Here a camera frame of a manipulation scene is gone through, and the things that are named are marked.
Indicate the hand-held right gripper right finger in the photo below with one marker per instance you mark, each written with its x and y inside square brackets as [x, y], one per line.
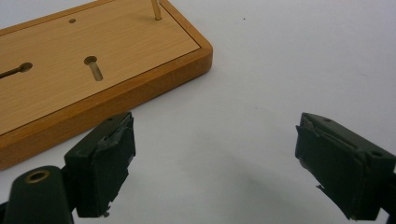
[342, 168]

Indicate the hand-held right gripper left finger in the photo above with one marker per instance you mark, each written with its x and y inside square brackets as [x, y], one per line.
[102, 168]

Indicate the wooden peg board base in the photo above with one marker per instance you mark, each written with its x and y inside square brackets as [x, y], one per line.
[93, 74]

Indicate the wooden peg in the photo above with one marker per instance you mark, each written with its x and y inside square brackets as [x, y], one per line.
[156, 10]

